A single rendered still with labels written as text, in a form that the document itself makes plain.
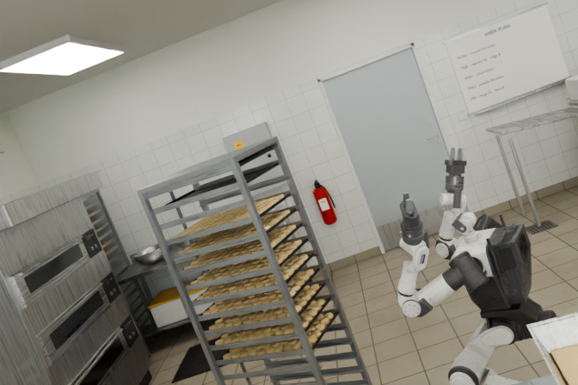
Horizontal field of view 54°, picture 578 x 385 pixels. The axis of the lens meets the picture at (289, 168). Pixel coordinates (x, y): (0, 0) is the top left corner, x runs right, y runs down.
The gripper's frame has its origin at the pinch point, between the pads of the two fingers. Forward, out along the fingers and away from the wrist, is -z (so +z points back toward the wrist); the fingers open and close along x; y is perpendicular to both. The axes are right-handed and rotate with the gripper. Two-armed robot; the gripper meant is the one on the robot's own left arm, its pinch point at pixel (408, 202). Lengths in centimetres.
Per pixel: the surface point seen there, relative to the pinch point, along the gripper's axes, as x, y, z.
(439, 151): 357, 102, 197
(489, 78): 376, 169, 134
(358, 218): 337, -1, 247
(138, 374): 176, -229, 241
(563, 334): -99, 12, -27
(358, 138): 373, 19, 167
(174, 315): 269, -214, 266
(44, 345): 107, -241, 124
